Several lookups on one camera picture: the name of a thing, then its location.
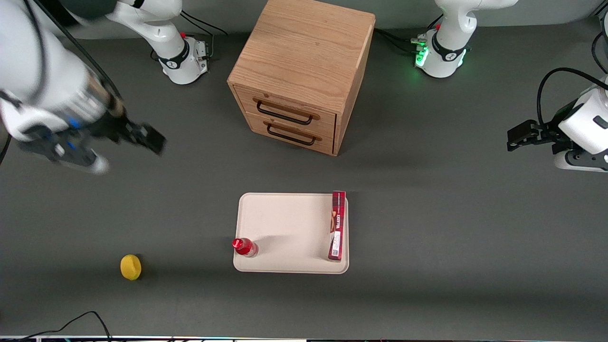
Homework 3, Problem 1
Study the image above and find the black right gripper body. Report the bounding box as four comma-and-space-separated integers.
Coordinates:
88, 93, 132, 144

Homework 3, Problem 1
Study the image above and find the red coke bottle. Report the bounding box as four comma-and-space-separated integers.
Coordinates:
232, 237, 259, 258

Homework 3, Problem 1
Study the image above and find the beige plastic tray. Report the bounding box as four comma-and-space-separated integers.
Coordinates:
233, 192, 350, 275

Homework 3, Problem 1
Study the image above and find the yellow lemon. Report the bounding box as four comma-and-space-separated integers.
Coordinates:
120, 254, 143, 281

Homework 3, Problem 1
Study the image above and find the wooden drawer cabinet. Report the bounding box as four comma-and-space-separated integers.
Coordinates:
227, 0, 376, 157

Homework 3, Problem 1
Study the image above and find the wooden drawer front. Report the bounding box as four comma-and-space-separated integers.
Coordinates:
245, 113, 335, 155
234, 85, 337, 139

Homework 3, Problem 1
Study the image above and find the red cookie box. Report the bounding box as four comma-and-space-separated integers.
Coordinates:
328, 190, 347, 262

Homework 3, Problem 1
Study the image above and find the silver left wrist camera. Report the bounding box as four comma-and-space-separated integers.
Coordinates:
553, 148, 608, 172

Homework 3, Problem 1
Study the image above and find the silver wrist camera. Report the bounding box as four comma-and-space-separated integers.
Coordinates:
18, 133, 111, 175
553, 148, 608, 172

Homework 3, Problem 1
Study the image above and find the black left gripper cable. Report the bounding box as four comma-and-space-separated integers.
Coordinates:
537, 67, 608, 127

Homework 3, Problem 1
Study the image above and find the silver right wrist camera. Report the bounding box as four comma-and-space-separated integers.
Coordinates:
18, 133, 111, 175

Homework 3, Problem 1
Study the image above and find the black looped edge cable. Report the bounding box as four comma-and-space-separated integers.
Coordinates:
591, 13, 608, 74

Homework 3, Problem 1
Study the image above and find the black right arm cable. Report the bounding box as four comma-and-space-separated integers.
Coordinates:
28, 0, 125, 103

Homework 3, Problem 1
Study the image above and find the black right base cable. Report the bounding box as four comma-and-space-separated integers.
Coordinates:
180, 11, 229, 38

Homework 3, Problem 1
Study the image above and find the black base cable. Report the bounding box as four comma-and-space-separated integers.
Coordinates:
374, 28, 428, 54
180, 11, 229, 38

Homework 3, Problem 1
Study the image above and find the black metal drawer handle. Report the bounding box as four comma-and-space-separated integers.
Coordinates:
256, 101, 314, 126
267, 123, 316, 146

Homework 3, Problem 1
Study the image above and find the black left base cable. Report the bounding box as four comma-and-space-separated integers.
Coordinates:
374, 28, 428, 54

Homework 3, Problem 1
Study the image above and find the thin black table cable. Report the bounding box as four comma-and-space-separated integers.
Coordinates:
19, 311, 113, 342

